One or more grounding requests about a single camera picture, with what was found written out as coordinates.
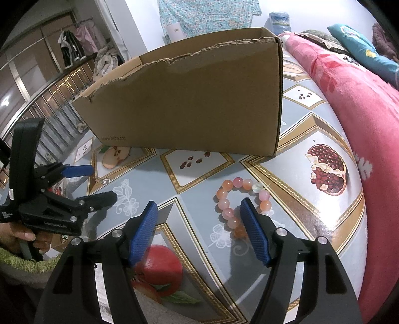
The blue water jug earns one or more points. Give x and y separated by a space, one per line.
280 22

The hanging clothes on rack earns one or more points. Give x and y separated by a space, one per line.
86 40

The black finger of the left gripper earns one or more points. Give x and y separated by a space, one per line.
56 214
51 174

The blue floral hanging cloth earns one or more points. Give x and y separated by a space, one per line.
197 17

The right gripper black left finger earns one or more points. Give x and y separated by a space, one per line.
70 295

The teal patterned pillow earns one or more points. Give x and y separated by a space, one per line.
365 53

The brown cardboard box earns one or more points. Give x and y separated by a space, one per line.
215 92

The fruit pattern table cover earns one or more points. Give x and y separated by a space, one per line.
201 265

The green fuzzy sleeve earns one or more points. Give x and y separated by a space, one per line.
34 274

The person's left hand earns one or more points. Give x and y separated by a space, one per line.
13 233

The pink red floral blanket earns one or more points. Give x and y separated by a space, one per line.
367 109

